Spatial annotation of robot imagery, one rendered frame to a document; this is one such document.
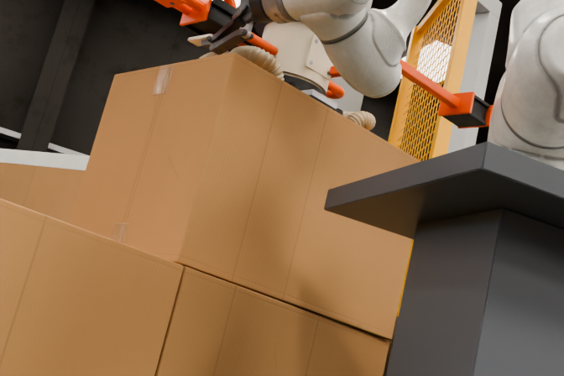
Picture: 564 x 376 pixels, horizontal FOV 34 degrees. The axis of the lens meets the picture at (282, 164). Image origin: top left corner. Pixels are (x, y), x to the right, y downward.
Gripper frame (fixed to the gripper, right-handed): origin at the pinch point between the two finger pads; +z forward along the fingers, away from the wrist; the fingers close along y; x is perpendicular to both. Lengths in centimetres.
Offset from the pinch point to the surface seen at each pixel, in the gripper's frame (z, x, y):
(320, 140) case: -19.7, 20.9, 20.2
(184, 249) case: -19, -5, 50
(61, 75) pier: 732, 362, -216
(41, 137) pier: 732, 362, -143
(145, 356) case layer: -20, -7, 69
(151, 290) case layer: -20, -10, 59
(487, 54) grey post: 178, 350, -174
